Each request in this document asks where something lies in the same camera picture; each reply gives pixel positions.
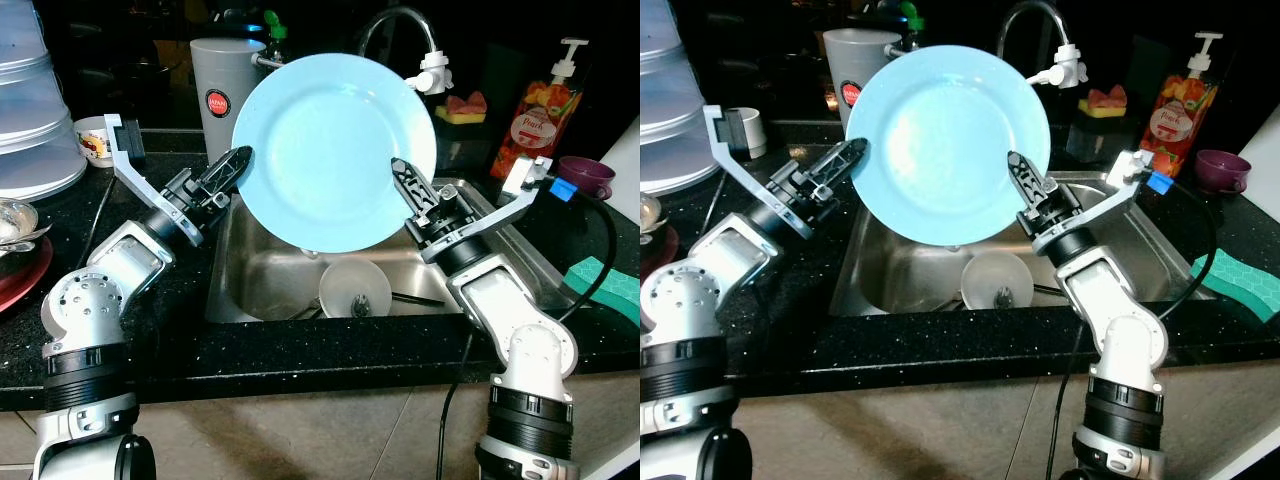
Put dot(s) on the white bowl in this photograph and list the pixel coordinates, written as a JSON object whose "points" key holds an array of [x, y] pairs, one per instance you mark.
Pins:
{"points": [[985, 272], [345, 280]]}

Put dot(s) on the chrome gooseneck faucet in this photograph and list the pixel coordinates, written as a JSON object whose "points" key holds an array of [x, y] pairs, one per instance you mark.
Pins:
{"points": [[1003, 25], [395, 11]]}

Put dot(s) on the black sponge holder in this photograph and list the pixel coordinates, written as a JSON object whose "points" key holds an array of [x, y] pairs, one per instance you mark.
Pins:
{"points": [[465, 145], [1095, 140]]}

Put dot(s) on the red and yellow sponge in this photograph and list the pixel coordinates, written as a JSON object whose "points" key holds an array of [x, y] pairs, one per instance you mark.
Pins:
{"points": [[1103, 100], [465, 108]]}

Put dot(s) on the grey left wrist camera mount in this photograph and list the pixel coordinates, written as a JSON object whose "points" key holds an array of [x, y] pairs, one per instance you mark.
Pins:
{"points": [[135, 175], [740, 175]]}

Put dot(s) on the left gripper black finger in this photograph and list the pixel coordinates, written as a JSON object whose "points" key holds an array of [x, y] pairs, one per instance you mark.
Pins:
{"points": [[843, 162], [230, 168]]}

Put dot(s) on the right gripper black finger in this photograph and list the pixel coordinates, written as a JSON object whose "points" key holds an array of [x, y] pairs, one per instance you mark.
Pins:
{"points": [[413, 192], [1028, 185]]}

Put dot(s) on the light blue plate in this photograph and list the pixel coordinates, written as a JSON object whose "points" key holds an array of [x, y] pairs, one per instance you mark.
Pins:
{"points": [[945, 140], [330, 150]]}

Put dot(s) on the stainless steel sink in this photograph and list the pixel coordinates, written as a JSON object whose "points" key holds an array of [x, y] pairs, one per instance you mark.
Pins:
{"points": [[890, 275], [270, 280]]}

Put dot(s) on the grey water filter canister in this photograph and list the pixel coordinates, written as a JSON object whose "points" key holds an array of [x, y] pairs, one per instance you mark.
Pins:
{"points": [[855, 60], [225, 70]]}

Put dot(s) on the white printed cup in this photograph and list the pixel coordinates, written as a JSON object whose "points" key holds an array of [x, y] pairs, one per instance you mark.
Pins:
{"points": [[92, 140], [760, 135]]}

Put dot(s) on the white cutting board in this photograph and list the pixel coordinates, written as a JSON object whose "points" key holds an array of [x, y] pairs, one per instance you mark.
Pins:
{"points": [[628, 160], [1265, 135]]}

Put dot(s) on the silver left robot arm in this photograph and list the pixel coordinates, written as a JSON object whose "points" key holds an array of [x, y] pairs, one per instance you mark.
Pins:
{"points": [[130, 262], [735, 262]]}

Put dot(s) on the purple cup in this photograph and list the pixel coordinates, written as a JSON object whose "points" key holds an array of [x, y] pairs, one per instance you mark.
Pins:
{"points": [[590, 172], [1220, 168]]}

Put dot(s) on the shiny metal bowl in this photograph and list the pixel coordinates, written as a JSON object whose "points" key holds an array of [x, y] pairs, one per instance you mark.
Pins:
{"points": [[15, 215], [650, 212]]}

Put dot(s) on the green capped oil bottle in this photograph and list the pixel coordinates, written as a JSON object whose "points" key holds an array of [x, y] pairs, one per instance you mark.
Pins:
{"points": [[273, 25], [912, 15]]}

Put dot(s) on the orange dish soap pump bottle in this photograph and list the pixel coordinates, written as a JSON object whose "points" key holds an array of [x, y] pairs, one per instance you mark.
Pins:
{"points": [[535, 125], [1180, 120]]}

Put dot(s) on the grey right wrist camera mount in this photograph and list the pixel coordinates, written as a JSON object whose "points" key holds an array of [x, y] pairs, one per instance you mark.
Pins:
{"points": [[1135, 172], [525, 180]]}

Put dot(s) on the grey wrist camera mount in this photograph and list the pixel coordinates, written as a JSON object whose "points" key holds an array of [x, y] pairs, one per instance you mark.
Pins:
{"points": [[740, 175], [1135, 172], [525, 180], [135, 175]]}

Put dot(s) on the translucent plastic food cover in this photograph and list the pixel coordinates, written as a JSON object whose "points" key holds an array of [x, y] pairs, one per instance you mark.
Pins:
{"points": [[35, 100], [670, 80]]}

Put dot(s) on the green sponge cloth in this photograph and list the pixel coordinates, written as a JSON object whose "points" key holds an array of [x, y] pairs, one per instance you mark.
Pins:
{"points": [[610, 290], [1240, 285]]}

